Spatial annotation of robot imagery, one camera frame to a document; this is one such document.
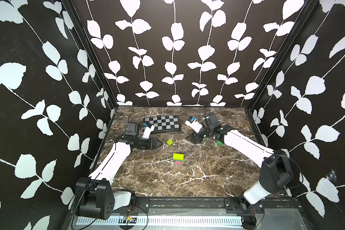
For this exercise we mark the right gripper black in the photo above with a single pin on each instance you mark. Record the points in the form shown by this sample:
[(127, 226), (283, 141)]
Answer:
[(194, 137)]

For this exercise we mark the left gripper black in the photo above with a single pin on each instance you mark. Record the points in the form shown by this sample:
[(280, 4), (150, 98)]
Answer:
[(152, 141)]

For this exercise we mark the lime lego brick long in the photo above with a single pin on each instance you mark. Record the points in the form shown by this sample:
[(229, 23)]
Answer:
[(178, 156)]

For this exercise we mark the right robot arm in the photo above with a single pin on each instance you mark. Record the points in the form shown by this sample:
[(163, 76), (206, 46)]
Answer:
[(275, 168)]

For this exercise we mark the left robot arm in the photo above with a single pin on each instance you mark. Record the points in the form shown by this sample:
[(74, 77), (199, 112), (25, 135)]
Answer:
[(94, 195)]

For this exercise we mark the black white chessboard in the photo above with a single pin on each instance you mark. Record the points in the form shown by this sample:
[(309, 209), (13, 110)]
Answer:
[(164, 124)]

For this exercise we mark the small circuit board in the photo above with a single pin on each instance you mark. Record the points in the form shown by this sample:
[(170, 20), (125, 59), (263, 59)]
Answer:
[(128, 220)]

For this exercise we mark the white perforated strip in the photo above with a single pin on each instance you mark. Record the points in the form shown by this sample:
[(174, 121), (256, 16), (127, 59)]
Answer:
[(174, 221)]

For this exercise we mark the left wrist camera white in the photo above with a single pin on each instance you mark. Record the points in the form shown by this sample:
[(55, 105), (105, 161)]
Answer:
[(148, 128)]

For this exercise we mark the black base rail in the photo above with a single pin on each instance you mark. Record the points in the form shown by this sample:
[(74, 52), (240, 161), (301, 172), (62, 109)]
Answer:
[(145, 204)]

